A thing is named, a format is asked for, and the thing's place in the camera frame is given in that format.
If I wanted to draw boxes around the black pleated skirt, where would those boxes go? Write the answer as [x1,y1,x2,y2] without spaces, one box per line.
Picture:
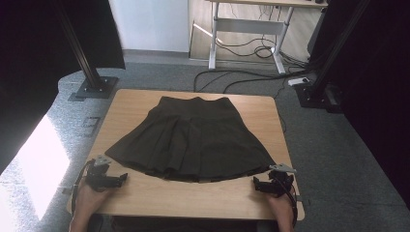
[104,96,278,184]

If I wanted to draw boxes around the long black floor cables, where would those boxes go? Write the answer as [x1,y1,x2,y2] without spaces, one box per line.
[192,69,312,95]

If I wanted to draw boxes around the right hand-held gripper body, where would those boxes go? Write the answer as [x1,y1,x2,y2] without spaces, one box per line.
[268,162,298,198]

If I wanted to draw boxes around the person's left hand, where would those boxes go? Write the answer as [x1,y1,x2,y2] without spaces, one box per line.
[73,178,111,215]

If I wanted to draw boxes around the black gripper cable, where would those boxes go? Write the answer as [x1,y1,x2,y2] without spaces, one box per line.
[278,176,300,228]
[71,159,97,216]

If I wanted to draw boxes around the floor socket cover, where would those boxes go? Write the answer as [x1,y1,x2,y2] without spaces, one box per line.
[80,116,102,138]

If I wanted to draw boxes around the black curtain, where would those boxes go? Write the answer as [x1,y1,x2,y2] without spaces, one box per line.
[307,0,410,211]
[0,0,127,176]

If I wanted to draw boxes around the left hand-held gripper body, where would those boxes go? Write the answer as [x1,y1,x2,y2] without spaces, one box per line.
[84,155,114,191]

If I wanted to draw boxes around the person's lap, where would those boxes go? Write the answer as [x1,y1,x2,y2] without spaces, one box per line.
[86,214,278,232]

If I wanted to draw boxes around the white frame desk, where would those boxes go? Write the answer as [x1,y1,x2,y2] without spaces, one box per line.
[206,0,329,75]

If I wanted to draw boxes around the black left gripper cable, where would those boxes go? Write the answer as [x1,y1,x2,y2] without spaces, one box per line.
[71,159,97,216]

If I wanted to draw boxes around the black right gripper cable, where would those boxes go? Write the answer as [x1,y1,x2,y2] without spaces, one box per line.
[278,176,300,228]

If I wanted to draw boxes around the white power strip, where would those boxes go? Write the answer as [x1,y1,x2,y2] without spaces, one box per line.
[287,76,310,87]

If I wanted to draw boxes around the black metal stand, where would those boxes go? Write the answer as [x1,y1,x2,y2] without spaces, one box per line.
[55,0,120,102]
[294,0,372,114]

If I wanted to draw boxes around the person's right hand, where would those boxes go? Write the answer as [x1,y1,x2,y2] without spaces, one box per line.
[265,192,296,220]

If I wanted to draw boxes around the coiled black cable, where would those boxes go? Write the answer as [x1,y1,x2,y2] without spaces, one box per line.
[215,37,285,60]

